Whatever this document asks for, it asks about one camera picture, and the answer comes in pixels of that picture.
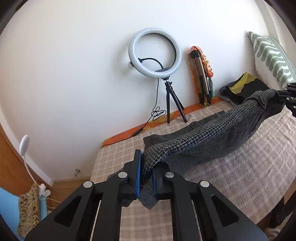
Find folded silver tripod stand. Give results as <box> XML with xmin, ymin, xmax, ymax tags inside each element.
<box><xmin>189</xmin><ymin>50</ymin><xmax>212</xmax><ymax>107</ymax></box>

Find grey houndstooth pants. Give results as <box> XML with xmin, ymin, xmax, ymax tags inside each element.
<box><xmin>107</xmin><ymin>88</ymin><xmax>284</xmax><ymax>210</ymax></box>

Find black mini tripod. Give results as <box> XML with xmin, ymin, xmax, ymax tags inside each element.
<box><xmin>162</xmin><ymin>77</ymin><xmax>188</xmax><ymax>124</ymax></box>

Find leopard print cloth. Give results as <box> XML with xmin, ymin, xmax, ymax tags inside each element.
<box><xmin>18</xmin><ymin>183</ymin><xmax>40</xmax><ymax>238</ymax></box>

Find wooden door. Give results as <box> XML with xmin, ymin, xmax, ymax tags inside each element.
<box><xmin>0</xmin><ymin>124</ymin><xmax>52</xmax><ymax>197</ymax></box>

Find light blue chair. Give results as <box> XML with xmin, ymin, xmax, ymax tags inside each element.
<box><xmin>0</xmin><ymin>187</ymin><xmax>48</xmax><ymax>241</ymax></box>

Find black garment yellow mesh print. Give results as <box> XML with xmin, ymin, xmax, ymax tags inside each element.
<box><xmin>226</xmin><ymin>72</ymin><xmax>269</xmax><ymax>105</ymax></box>

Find green striped white pillow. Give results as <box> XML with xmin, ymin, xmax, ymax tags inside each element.
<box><xmin>248</xmin><ymin>32</ymin><xmax>295</xmax><ymax>90</ymax></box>

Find white ring light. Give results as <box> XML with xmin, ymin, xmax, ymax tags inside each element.
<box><xmin>128</xmin><ymin>28</ymin><xmax>182</xmax><ymax>79</ymax></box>

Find white clip desk lamp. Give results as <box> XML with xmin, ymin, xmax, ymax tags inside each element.
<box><xmin>18</xmin><ymin>134</ymin><xmax>52</xmax><ymax>200</ymax></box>

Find folded blue jeans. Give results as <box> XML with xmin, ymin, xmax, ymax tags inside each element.
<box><xmin>219</xmin><ymin>86</ymin><xmax>236</xmax><ymax>106</ymax></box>

